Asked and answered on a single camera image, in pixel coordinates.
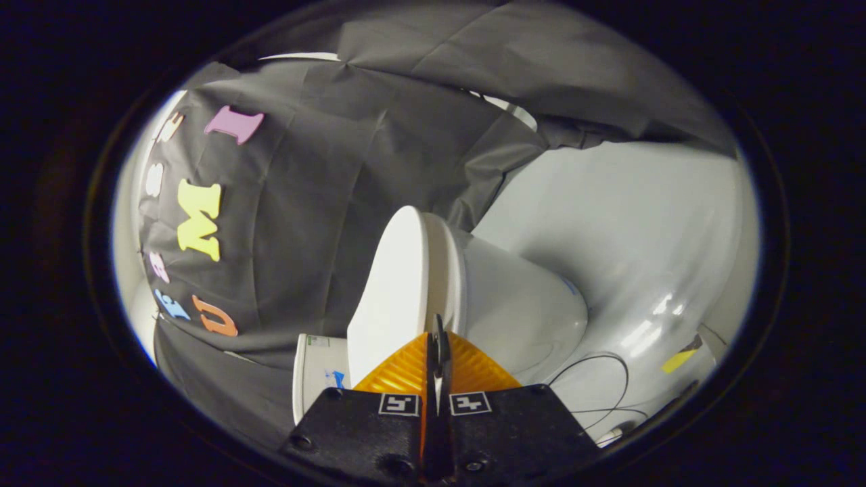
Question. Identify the white toilet tank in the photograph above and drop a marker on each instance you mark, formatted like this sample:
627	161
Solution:
318	379

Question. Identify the yellow black tape strip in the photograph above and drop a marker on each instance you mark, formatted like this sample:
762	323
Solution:
680	357

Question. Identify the white toilet bowl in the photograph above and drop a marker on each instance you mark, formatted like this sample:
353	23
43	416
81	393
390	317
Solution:
514	304

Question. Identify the black backdrop cloth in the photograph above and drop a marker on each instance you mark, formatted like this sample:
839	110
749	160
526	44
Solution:
304	203

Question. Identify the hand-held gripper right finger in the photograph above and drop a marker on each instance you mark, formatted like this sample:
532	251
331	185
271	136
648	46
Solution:
514	433

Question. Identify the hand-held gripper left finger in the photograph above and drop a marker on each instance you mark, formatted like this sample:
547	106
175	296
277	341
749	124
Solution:
358	433

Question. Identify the white toilet lid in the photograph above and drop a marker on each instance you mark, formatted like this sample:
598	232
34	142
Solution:
396	284

